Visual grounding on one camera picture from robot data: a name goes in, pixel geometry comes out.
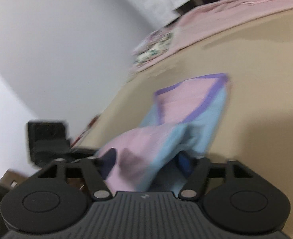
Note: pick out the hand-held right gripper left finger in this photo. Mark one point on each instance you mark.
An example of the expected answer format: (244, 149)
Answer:
(109, 161)

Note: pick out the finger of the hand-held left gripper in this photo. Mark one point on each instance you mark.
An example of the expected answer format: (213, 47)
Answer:
(83, 153)

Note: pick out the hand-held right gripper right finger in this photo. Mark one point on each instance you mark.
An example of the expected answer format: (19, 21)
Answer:
(185, 163)

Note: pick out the pink and blue garment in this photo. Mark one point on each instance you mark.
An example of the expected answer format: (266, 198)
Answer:
(186, 99)

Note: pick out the cream green-flower folded garment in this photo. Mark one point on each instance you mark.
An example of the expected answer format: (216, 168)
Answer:
(151, 53)

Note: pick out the pink fuzzy blanket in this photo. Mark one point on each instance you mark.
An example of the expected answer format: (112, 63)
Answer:
(236, 12)

